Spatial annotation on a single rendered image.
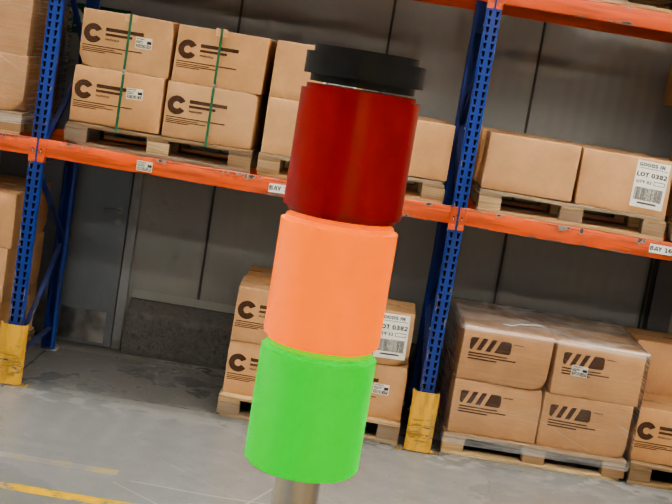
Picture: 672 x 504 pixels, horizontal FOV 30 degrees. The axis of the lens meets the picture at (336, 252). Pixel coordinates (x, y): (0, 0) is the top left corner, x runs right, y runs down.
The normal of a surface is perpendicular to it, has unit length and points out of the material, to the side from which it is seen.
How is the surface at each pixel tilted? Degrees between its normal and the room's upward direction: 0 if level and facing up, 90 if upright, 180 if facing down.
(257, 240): 90
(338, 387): 90
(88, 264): 90
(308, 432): 90
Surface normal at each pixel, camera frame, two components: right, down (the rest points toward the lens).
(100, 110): -0.06, 0.18
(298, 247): -0.64, 0.00
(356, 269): 0.32, 0.18
